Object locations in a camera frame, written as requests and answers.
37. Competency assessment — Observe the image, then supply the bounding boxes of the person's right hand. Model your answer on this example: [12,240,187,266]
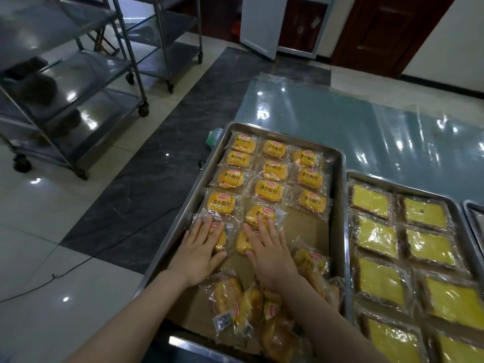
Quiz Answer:
[243,212,303,291]

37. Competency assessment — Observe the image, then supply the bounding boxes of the person's left hand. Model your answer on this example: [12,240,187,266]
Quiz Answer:
[166,215,228,288]

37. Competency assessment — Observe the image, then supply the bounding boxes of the pile of small bun packets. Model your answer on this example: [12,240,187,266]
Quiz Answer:
[200,237,345,363]

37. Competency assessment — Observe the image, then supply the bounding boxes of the yellow cake slice packets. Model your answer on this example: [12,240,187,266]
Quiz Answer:
[347,179,484,363]

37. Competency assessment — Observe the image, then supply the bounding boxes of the steel tray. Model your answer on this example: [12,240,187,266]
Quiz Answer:
[344,169,484,363]
[132,122,348,363]
[463,200,484,261]

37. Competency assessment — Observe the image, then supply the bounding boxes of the person's left forearm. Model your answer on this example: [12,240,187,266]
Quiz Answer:
[64,270,190,363]

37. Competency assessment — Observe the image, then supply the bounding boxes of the brown paper tray liner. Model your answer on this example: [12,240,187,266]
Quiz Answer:
[166,207,332,356]

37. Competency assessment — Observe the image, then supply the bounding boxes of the crumpled green plastic bag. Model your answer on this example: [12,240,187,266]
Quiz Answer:
[205,127,224,150]

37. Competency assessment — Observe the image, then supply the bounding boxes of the plastic covered teal tablecloth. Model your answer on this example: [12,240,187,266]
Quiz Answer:
[140,71,484,363]

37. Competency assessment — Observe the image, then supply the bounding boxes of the metal trolley cart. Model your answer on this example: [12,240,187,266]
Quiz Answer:
[109,0,204,94]
[0,0,150,181]

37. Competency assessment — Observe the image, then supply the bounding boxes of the white framed door leaf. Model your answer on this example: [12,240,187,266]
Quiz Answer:
[239,0,290,61]

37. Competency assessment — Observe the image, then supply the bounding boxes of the aluminium framed glass door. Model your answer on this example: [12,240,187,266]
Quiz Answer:
[278,0,337,60]

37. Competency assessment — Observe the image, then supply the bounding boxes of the wooden folding stool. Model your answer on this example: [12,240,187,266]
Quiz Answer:
[89,24,120,55]

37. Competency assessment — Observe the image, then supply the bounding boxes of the dark wooden door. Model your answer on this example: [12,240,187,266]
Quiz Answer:
[331,0,458,79]

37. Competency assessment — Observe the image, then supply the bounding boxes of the black floor cable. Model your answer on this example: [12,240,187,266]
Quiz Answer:
[0,206,182,303]

